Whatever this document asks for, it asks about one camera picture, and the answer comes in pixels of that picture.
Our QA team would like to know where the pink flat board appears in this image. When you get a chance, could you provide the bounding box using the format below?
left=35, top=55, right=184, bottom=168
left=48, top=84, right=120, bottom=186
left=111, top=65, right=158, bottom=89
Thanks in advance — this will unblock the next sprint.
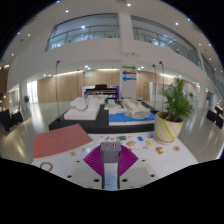
left=32, top=123, right=95, bottom=160

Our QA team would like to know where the potted plant in striped pot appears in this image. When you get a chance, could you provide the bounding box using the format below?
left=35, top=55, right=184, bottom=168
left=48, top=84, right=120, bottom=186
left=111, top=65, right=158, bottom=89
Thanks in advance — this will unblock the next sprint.
left=153, top=78, right=195, bottom=145

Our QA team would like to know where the group of black chairs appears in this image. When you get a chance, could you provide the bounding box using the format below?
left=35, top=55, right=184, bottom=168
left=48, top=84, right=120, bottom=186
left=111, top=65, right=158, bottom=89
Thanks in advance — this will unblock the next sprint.
left=0, top=109, right=24, bottom=133
left=206, top=105, right=224, bottom=129

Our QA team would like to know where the thin wooden ring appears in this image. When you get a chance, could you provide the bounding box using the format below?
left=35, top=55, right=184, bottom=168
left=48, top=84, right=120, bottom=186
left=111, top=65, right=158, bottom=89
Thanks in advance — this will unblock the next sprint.
left=39, top=161, right=54, bottom=172

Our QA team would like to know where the black piano with purple screen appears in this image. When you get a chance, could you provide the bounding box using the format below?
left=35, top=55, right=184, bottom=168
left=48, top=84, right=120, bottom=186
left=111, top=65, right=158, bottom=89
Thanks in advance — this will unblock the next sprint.
left=81, top=84, right=120, bottom=100

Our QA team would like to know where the black display platform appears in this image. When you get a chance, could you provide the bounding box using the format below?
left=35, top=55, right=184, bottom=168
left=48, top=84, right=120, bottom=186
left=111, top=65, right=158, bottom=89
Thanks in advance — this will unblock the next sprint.
left=48, top=103, right=159, bottom=135

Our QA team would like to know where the small grey-purple charger block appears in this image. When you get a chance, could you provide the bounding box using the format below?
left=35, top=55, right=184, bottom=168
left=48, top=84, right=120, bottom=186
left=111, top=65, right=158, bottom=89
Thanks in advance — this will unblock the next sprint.
left=99, top=141, right=122, bottom=191

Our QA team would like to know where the white sheet with colourful stickers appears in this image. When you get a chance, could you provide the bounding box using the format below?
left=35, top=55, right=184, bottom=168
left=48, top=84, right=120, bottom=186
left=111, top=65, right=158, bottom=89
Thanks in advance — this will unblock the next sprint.
left=96, top=133, right=156, bottom=152

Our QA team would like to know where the white architectural model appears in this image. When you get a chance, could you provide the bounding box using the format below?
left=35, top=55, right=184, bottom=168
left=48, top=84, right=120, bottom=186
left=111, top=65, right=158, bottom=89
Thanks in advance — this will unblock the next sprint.
left=63, top=96, right=101, bottom=121

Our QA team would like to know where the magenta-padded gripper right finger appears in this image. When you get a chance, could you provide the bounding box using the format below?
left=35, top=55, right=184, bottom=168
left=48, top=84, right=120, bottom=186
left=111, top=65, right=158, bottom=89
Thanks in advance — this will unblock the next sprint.
left=119, top=144, right=158, bottom=190

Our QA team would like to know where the tall black floor stand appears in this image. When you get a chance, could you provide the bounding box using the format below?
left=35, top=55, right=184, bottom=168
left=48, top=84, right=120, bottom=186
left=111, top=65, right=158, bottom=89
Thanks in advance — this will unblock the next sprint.
left=159, top=60, right=166, bottom=113
left=54, top=60, right=65, bottom=122
left=152, top=63, right=158, bottom=108

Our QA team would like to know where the white sign pillar with arrows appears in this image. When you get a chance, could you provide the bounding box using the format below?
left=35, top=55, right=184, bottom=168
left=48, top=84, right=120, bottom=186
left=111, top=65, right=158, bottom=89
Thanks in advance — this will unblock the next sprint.
left=120, top=64, right=138, bottom=99

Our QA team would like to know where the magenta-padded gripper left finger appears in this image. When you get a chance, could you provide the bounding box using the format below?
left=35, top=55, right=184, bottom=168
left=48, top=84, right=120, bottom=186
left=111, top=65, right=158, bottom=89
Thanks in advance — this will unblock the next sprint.
left=64, top=144, right=103, bottom=190

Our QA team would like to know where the architectural model on blue base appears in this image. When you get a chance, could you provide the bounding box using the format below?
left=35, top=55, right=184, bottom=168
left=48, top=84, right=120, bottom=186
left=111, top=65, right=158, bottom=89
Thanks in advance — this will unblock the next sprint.
left=108, top=98, right=157, bottom=127

